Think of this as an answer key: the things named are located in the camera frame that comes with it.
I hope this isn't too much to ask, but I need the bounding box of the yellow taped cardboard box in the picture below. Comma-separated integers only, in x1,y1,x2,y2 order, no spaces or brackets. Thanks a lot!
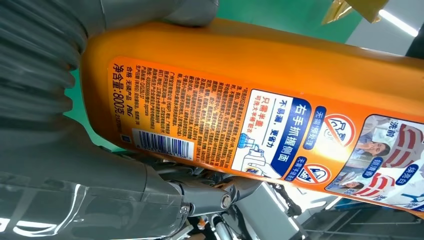
321,0,390,26

